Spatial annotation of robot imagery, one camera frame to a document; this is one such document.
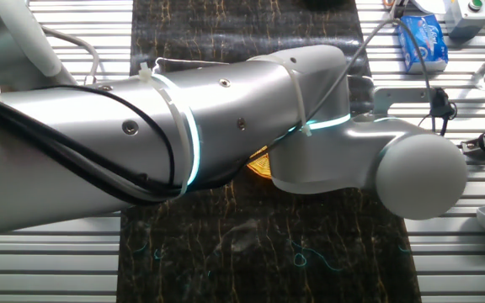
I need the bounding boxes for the yellow woven oval basket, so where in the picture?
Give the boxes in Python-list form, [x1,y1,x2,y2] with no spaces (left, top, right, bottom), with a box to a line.
[246,146,274,180]

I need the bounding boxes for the grey base cable with plug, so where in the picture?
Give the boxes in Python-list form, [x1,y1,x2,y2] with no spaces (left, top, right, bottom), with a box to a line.
[42,26,101,85]

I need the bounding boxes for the black marble pattern mat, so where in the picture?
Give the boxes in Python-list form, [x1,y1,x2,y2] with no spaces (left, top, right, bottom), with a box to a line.
[115,0,423,303]

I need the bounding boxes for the white zip tie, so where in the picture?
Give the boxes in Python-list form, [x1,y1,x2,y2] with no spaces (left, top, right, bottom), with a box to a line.
[137,61,194,197]
[248,54,313,138]

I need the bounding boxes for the grey button control box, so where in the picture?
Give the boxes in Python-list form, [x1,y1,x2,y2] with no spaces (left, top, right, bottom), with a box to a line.
[443,0,485,42]

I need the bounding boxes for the cable along arm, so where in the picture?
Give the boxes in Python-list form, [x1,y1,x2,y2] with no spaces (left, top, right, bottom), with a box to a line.
[248,17,437,163]
[0,83,184,206]

